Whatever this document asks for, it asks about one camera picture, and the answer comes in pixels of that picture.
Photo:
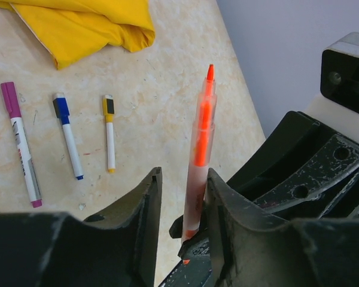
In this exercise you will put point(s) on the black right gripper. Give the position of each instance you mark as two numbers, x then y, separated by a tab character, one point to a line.
305	169

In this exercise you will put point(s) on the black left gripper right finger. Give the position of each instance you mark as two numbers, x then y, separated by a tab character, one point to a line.
250	247

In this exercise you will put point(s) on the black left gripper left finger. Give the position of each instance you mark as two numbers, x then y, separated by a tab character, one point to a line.
116	246

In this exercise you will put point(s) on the orange pink highlighter pen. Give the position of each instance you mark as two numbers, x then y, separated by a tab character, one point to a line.
200	153

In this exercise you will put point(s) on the thin white yellow-end pen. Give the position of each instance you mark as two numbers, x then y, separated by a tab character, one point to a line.
110	147

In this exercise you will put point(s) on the white blue-end pen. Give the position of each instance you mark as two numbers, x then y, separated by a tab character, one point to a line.
73	153

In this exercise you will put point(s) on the purple marker cap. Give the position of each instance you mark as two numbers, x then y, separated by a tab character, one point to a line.
10	99

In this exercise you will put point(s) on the white purple-end pen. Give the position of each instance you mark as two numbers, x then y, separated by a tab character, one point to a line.
26	162

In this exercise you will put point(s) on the small yellow pen cap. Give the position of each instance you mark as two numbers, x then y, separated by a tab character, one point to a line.
108	108

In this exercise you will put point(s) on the small blue pen cap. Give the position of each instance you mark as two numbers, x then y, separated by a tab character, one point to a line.
61	108

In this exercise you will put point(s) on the yellow folded t-shirt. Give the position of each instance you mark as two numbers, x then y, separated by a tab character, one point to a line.
72	30

